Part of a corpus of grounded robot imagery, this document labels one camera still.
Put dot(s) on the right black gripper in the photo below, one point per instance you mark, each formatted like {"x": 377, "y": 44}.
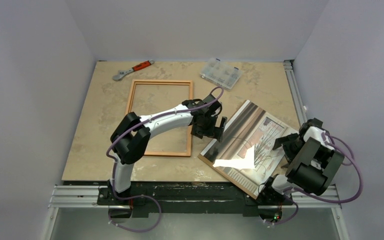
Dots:
{"x": 288, "y": 144}

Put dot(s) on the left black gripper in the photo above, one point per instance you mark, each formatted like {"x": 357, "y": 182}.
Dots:
{"x": 214, "y": 132}

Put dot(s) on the photo print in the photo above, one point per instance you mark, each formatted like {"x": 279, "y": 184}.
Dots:
{"x": 245, "y": 156}

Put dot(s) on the orange wooden picture frame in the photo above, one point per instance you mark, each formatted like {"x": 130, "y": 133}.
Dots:
{"x": 153, "y": 96}

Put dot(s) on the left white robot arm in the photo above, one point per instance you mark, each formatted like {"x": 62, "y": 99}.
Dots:
{"x": 130, "y": 139}

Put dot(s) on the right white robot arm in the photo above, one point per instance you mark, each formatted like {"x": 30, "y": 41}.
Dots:
{"x": 312, "y": 163}

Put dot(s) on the clear plastic organizer box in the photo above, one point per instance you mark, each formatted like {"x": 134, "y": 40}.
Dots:
{"x": 221, "y": 73}

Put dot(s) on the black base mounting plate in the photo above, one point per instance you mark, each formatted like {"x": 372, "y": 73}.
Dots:
{"x": 143, "y": 198}

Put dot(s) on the red handled adjustable wrench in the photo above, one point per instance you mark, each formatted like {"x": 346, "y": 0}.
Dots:
{"x": 122, "y": 73}

